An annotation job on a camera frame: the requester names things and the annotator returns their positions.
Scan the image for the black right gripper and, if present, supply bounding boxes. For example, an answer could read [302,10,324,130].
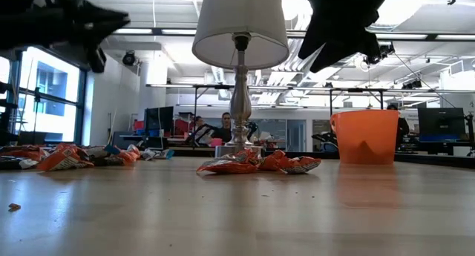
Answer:
[297,0,391,74]

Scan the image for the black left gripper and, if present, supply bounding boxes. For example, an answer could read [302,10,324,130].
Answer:
[22,0,131,73]

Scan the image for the orange candy wrapper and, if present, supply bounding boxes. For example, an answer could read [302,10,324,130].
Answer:
[0,144,49,163]
[195,157,261,175]
[36,148,94,172]
[258,150,290,171]
[237,148,263,164]
[118,144,141,166]
[55,142,81,154]
[281,155,322,175]

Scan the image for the dark candy wrapper white print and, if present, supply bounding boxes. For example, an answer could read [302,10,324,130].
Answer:
[92,155,127,167]

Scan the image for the black ceiling spotlight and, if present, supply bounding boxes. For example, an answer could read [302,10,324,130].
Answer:
[122,50,137,67]
[402,79,424,91]
[363,43,396,67]

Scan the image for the ceiling light strip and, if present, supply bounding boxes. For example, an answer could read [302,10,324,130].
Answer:
[367,32,475,41]
[113,27,197,36]

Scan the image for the silver table lamp white shade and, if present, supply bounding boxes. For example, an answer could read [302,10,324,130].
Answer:
[191,0,290,161]

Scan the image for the black light stand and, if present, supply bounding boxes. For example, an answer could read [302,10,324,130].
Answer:
[31,87,42,138]

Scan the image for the orange plastic pumpkin bucket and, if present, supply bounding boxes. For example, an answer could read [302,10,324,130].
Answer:
[330,109,401,165]

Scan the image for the black computer monitor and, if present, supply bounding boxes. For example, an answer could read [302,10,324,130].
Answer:
[418,107,467,135]
[144,106,174,133]

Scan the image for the person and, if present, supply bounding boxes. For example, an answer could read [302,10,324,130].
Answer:
[387,104,410,149]
[212,112,234,144]
[191,115,211,145]

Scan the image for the red storage bin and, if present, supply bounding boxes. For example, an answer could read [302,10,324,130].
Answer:
[173,118,189,137]

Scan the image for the black background station frame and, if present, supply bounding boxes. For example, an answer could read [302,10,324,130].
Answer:
[192,84,385,119]

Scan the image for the large window blue frame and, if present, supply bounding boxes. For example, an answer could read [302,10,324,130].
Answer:
[0,47,88,145]

